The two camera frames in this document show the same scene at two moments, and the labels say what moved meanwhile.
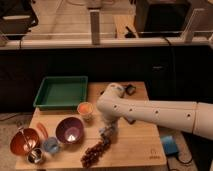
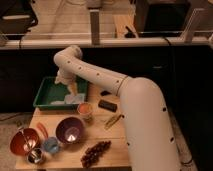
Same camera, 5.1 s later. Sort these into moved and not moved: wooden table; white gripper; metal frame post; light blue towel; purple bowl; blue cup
Moved: white gripper; light blue towel
Not moved: metal frame post; blue cup; wooden table; purple bowl
